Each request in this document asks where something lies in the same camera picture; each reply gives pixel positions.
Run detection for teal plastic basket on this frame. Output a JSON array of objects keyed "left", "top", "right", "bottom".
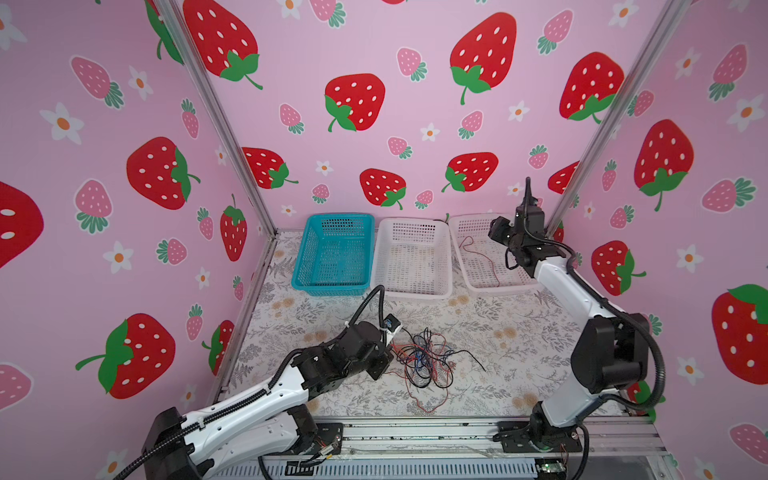
[{"left": 292, "top": 213, "right": 375, "bottom": 296}]

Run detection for aluminium corner post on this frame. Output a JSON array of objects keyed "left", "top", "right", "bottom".
[
  {"left": 547, "top": 0, "right": 690, "bottom": 237},
  {"left": 157, "top": 0, "right": 278, "bottom": 239}
]

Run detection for red blue black cables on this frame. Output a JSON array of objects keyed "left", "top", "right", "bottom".
[{"left": 383, "top": 326, "right": 488, "bottom": 415}]

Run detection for white middle plastic basket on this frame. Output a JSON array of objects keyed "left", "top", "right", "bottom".
[{"left": 371, "top": 218, "right": 453, "bottom": 302}]

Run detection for right aluminium corner post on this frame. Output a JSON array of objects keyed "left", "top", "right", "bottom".
[{"left": 547, "top": 0, "right": 690, "bottom": 237}]

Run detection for white right plastic basket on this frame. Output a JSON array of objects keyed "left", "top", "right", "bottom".
[{"left": 448, "top": 213, "right": 540, "bottom": 296}]

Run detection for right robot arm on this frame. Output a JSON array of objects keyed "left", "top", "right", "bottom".
[{"left": 489, "top": 190, "right": 666, "bottom": 451}]

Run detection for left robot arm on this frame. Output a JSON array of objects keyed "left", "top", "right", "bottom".
[{"left": 117, "top": 285, "right": 401, "bottom": 479}]

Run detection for white plastic basket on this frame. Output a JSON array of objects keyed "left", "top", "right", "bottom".
[
  {"left": 448, "top": 213, "right": 540, "bottom": 296},
  {"left": 371, "top": 218, "right": 453, "bottom": 302}
]

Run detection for left aluminium corner post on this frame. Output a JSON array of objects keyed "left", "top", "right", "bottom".
[{"left": 157, "top": 0, "right": 278, "bottom": 239}]

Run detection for floral table mat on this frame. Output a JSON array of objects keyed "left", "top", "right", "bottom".
[{"left": 223, "top": 232, "right": 581, "bottom": 417}]

